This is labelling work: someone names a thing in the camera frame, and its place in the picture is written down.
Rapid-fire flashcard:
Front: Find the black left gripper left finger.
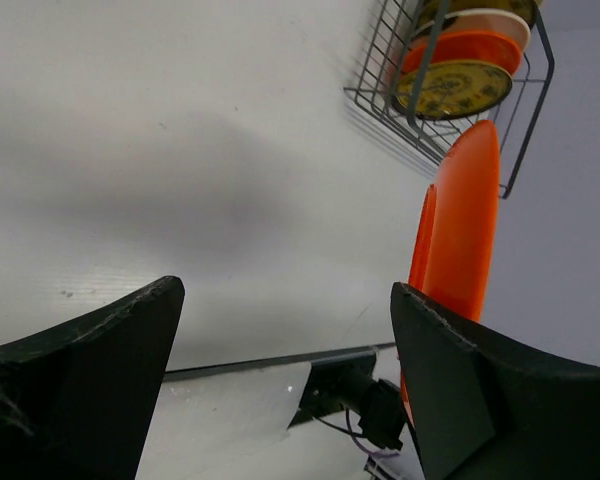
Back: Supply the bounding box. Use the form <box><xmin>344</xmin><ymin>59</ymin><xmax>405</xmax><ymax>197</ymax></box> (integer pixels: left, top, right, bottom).
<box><xmin>0</xmin><ymin>276</ymin><xmax>185</xmax><ymax>479</ymax></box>

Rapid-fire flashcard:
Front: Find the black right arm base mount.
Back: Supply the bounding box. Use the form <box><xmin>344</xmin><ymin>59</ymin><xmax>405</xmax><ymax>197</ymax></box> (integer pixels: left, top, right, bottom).
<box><xmin>290</xmin><ymin>351</ymin><xmax>408</xmax><ymax>451</ymax></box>

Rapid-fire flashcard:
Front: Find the silver tape covered panel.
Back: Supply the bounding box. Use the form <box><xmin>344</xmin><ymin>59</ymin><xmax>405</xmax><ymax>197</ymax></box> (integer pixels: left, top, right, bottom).
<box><xmin>136</xmin><ymin>362</ymin><xmax>311</xmax><ymax>479</ymax></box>

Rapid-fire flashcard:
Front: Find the aluminium mounting rail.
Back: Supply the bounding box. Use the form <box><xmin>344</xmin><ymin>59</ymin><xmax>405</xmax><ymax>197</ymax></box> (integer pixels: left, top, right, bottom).
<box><xmin>162</xmin><ymin>343</ymin><xmax>396</xmax><ymax>383</ymax></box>

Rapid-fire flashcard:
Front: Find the orange plate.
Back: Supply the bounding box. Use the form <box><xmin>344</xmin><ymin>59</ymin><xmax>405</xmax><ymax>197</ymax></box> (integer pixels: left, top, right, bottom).
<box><xmin>431</xmin><ymin>30</ymin><xmax>522</xmax><ymax>74</ymax></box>
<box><xmin>399</xmin><ymin>119</ymin><xmax>502</xmax><ymax>426</ymax></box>

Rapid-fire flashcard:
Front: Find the cream plate with black spot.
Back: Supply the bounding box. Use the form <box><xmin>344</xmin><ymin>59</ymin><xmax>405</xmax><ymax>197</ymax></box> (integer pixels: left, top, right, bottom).
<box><xmin>441</xmin><ymin>8</ymin><xmax>531</xmax><ymax>51</ymax></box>

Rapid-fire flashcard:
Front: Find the yellow patterned dark plate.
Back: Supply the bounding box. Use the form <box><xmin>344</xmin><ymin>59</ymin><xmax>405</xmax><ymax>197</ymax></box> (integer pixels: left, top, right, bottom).
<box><xmin>391</xmin><ymin>60</ymin><xmax>513</xmax><ymax>120</ymax></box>

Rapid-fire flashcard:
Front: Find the grey wire dish rack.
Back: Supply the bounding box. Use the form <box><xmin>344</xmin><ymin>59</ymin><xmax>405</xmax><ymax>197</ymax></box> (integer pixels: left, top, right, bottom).
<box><xmin>344</xmin><ymin>1</ymin><xmax>555</xmax><ymax>199</ymax></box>

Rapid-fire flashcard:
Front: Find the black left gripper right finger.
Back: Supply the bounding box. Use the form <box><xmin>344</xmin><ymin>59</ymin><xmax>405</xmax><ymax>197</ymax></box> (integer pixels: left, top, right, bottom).
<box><xmin>390</xmin><ymin>282</ymin><xmax>600</xmax><ymax>479</ymax></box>

